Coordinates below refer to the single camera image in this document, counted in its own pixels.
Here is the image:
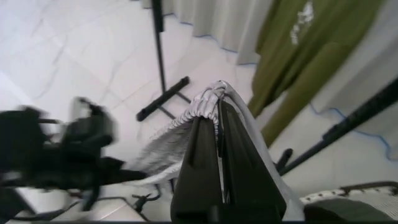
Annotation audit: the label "pale grey shorts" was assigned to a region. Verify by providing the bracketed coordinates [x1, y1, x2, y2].
[124, 80, 305, 222]

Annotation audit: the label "green long-sleeved shirt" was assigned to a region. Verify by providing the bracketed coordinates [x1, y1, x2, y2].
[247, 0, 385, 147]

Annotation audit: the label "white curtain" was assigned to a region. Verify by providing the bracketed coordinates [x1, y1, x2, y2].
[141, 0, 398, 159]

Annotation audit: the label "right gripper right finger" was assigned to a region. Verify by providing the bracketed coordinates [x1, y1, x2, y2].
[217, 99, 287, 222]

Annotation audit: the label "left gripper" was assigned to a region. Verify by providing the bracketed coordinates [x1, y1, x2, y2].
[46, 152, 125, 190]

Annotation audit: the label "black cable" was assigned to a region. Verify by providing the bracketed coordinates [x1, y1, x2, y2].
[12, 183, 162, 222]

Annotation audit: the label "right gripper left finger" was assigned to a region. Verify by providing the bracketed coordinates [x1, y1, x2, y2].
[170, 115, 224, 222]

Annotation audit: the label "black clothes rack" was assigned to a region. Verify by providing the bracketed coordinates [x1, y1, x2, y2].
[136, 0, 398, 177]

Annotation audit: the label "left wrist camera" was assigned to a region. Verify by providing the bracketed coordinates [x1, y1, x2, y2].
[60, 96, 118, 150]

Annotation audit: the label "white laundry basket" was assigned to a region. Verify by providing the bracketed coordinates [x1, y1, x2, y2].
[300, 182, 398, 222]

